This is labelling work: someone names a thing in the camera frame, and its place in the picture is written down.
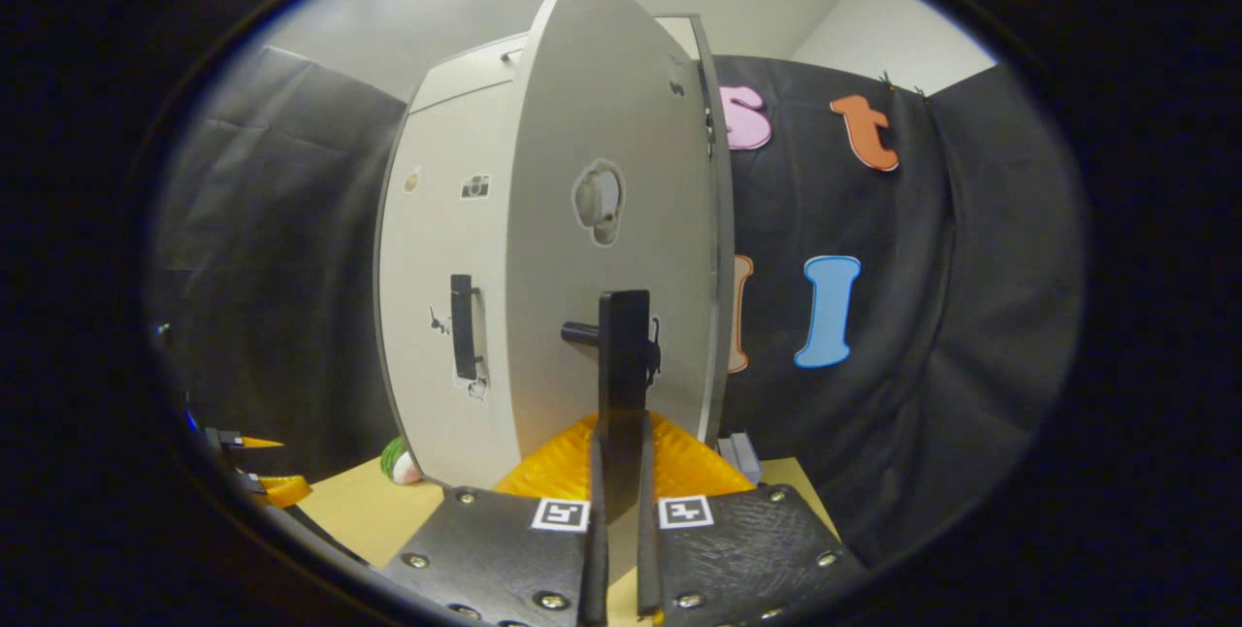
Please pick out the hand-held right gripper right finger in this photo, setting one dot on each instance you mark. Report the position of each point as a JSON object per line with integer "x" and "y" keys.
{"x": 645, "y": 559}

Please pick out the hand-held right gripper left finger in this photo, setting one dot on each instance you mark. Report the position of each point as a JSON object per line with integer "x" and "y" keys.
{"x": 594, "y": 559}

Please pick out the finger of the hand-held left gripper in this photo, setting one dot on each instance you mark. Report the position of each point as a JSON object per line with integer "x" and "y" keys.
{"x": 281, "y": 489}
{"x": 233, "y": 439}

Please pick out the beige cabinet door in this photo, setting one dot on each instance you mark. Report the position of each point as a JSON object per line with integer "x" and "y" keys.
{"x": 427, "y": 239}
{"x": 582, "y": 103}

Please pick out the beige double-door shoe cabinet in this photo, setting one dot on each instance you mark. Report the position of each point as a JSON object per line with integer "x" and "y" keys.
{"x": 720, "y": 219}

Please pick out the beige cabinet drawer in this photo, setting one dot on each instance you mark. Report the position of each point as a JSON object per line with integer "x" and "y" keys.
{"x": 466, "y": 74}

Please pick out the small grey flat object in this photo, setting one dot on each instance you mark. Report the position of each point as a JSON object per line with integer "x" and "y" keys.
{"x": 742, "y": 457}

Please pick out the black backdrop cloth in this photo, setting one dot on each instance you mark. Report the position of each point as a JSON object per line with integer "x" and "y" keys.
{"x": 951, "y": 316}

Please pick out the small black cloth clip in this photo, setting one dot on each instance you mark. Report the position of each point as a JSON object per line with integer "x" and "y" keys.
{"x": 902, "y": 83}

